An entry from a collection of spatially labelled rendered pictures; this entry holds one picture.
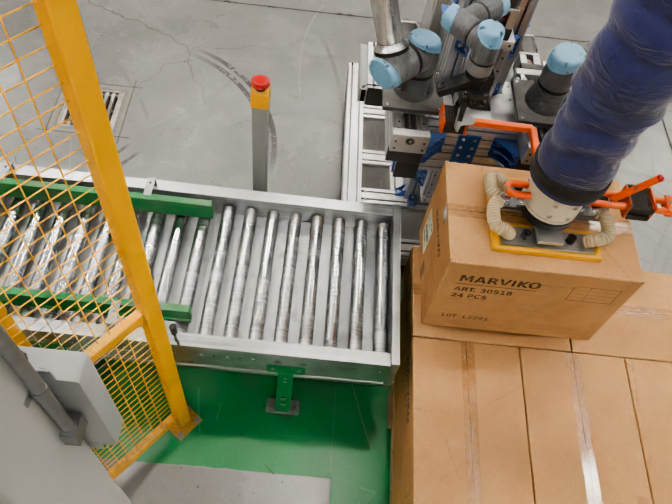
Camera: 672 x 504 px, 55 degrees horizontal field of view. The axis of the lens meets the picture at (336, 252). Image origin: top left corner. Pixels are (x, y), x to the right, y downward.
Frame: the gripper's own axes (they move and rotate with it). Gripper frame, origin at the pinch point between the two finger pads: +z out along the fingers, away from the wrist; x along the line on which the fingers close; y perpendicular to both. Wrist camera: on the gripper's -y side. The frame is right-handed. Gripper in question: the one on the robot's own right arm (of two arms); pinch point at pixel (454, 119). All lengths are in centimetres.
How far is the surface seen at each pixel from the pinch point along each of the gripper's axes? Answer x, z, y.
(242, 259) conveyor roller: -19, 65, -67
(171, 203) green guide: -2, 56, -96
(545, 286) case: -46, 21, 32
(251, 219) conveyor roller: 0, 65, -66
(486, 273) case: -46, 17, 12
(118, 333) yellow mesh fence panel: -76, 19, -91
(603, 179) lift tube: -36, -18, 34
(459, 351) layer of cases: -49, 66, 16
